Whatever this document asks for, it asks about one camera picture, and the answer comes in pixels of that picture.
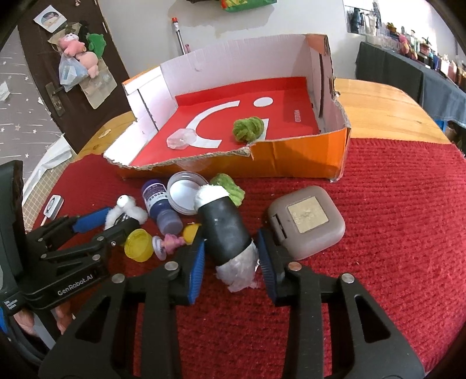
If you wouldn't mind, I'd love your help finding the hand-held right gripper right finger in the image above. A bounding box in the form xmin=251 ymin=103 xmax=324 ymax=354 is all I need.
xmin=257 ymin=229 xmax=426 ymax=379

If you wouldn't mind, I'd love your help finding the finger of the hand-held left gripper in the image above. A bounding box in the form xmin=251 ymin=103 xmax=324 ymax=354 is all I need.
xmin=25 ymin=207 xmax=113 ymax=252
xmin=38 ymin=220 xmax=142 ymax=272

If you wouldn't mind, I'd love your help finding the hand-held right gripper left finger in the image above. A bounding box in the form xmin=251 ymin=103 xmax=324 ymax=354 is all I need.
xmin=38 ymin=235 xmax=208 ymax=379

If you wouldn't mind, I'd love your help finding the yellow bottle cap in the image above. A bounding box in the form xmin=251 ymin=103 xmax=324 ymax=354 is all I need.
xmin=124 ymin=229 xmax=153 ymax=263

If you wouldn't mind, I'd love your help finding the white plush toy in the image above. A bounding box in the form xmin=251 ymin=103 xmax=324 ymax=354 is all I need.
xmin=104 ymin=195 xmax=149 ymax=230

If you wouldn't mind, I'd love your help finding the purple bottle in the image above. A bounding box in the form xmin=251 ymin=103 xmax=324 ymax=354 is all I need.
xmin=141 ymin=178 xmax=183 ymax=235

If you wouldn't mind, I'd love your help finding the black cylinder with white ends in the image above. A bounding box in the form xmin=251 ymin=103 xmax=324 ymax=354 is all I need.
xmin=194 ymin=184 xmax=260 ymax=292

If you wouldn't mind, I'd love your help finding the grey square case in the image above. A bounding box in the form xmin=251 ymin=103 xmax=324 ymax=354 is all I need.
xmin=267 ymin=185 xmax=346 ymax=261

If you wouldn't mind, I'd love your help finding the green yarn ball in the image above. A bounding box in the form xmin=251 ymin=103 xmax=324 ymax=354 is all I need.
xmin=233 ymin=117 xmax=266 ymax=143
xmin=209 ymin=173 xmax=245 ymax=208

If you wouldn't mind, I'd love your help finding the orange cardboard box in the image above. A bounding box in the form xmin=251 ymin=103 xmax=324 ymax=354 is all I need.
xmin=103 ymin=34 xmax=352 ymax=182

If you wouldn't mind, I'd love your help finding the person's left hand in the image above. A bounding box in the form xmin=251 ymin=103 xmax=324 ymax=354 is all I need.
xmin=15 ymin=302 xmax=75 ymax=338

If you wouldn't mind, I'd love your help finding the small yellow-haired doll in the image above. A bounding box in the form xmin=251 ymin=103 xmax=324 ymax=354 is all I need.
xmin=152 ymin=223 xmax=202 ymax=261

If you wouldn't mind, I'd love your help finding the small white device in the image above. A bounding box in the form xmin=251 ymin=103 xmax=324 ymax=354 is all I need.
xmin=43 ymin=195 xmax=64 ymax=219

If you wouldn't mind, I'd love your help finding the clear plastic piece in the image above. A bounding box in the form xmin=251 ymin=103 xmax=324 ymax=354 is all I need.
xmin=167 ymin=128 xmax=199 ymax=149

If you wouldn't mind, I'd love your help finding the red woven mat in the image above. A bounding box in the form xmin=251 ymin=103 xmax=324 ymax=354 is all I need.
xmin=27 ymin=138 xmax=466 ymax=378

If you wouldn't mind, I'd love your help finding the beige cloth bag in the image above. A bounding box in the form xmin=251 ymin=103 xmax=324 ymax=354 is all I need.
xmin=78 ymin=60 xmax=117 ymax=110

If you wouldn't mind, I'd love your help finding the clear plastic bag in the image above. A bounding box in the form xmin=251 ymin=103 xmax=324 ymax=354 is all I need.
xmin=58 ymin=55 xmax=90 ymax=92

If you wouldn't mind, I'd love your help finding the pink plush toy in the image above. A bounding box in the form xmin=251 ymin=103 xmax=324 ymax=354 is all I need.
xmin=58 ymin=32 xmax=86 ymax=57
xmin=75 ymin=51 xmax=100 ymax=79

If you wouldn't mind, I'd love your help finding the green plush toy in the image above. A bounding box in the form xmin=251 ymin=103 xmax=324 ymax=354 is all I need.
xmin=85 ymin=33 xmax=107 ymax=59

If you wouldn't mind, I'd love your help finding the metal pole with red cap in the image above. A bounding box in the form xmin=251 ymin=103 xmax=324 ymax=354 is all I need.
xmin=171 ymin=16 xmax=186 ymax=55

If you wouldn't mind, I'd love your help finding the cloth-covered side table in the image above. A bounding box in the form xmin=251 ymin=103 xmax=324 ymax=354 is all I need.
xmin=355 ymin=41 xmax=466 ymax=128

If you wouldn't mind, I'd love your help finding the green printed bag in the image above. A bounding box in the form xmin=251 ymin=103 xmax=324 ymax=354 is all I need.
xmin=220 ymin=0 xmax=278 ymax=13

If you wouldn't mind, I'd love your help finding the row of assorted bottles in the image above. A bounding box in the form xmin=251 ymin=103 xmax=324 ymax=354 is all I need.
xmin=344 ymin=2 xmax=466 ymax=92

